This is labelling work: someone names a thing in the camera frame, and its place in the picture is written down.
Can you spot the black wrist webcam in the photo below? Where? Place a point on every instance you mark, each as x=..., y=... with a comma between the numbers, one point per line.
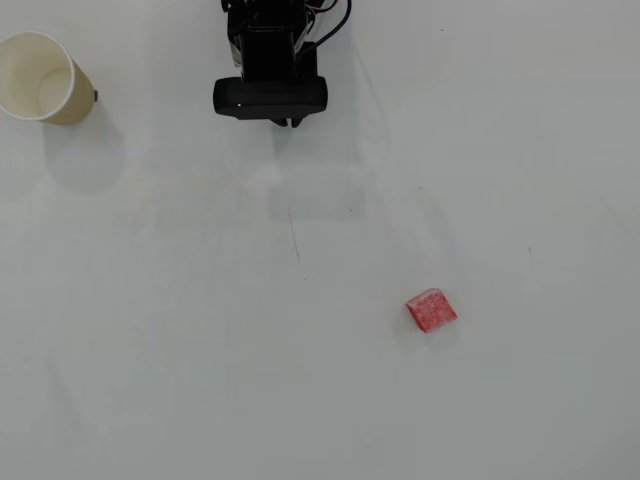
x=270, y=97

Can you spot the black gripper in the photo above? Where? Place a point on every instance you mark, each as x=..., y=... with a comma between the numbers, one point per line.
x=289, y=121

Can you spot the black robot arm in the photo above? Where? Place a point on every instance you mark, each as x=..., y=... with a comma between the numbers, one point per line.
x=306, y=60

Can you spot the white paper cup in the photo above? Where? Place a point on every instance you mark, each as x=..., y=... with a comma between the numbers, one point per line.
x=30, y=75

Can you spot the red foam cube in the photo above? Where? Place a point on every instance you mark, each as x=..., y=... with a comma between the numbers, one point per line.
x=432, y=311

